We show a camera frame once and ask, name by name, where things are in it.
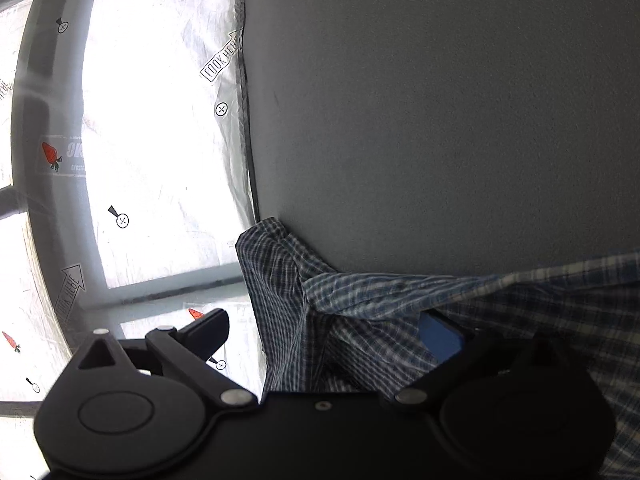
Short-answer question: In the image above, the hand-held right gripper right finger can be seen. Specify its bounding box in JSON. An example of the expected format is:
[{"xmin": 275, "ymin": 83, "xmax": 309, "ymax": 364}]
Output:
[{"xmin": 394, "ymin": 310, "xmax": 596, "ymax": 407}]

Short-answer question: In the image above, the printed translucent plastic sheet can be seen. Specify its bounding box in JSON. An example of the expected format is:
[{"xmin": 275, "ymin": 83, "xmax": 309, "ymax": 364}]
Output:
[{"xmin": 0, "ymin": 0, "xmax": 261, "ymax": 480}]

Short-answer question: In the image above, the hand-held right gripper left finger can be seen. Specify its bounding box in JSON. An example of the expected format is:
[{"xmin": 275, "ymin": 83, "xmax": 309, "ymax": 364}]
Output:
[{"xmin": 70, "ymin": 309, "xmax": 256, "ymax": 408}]

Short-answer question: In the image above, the blue plaid shirt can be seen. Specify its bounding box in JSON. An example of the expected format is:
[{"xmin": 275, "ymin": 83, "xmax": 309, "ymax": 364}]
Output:
[{"xmin": 235, "ymin": 217, "xmax": 640, "ymax": 480}]

